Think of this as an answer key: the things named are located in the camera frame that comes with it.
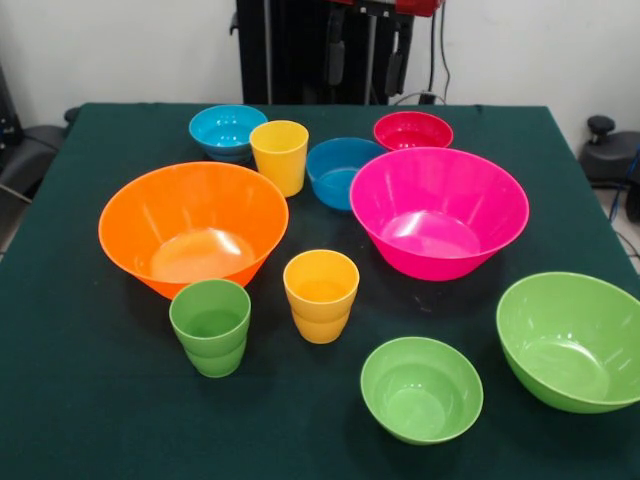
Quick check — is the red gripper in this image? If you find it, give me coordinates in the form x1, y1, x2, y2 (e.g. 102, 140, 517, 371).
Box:
325, 0, 446, 96

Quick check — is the small red bowl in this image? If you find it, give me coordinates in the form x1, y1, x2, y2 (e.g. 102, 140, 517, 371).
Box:
372, 110, 455, 152

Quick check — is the dark blue bowl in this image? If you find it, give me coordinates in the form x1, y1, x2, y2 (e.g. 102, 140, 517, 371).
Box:
305, 137, 389, 212

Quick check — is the smooth yellow cup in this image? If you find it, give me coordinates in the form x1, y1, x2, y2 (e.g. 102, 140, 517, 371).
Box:
248, 119, 310, 199

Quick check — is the large pink bowl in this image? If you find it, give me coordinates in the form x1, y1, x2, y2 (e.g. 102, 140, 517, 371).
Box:
348, 146, 531, 283

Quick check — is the small light blue bowl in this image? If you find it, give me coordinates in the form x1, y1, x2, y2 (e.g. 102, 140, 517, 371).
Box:
188, 103, 270, 165

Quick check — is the ridged yellow cup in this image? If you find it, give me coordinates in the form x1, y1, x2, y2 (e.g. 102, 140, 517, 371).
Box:
282, 249, 361, 345

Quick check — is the large orange bowl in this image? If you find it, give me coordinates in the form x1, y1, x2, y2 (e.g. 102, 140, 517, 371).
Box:
97, 160, 290, 301

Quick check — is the ridged green cup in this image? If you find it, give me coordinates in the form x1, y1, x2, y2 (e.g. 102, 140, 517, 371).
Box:
168, 278, 252, 379

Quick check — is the small green bowl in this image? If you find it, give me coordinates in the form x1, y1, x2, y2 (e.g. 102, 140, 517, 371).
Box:
360, 336, 485, 446

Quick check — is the large green bowl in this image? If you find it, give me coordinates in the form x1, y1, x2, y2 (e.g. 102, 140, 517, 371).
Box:
495, 271, 640, 415

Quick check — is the dark green tablecloth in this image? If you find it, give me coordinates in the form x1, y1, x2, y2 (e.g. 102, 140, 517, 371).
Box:
0, 102, 640, 480

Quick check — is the grey cable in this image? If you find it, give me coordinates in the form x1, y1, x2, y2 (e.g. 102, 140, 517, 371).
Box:
393, 91, 447, 106

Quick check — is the black wall cable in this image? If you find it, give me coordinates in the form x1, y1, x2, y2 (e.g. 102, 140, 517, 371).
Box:
426, 16, 438, 97
440, 9, 452, 101

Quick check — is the blue cable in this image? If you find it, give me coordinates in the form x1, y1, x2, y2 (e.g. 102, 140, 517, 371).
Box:
608, 149, 640, 221

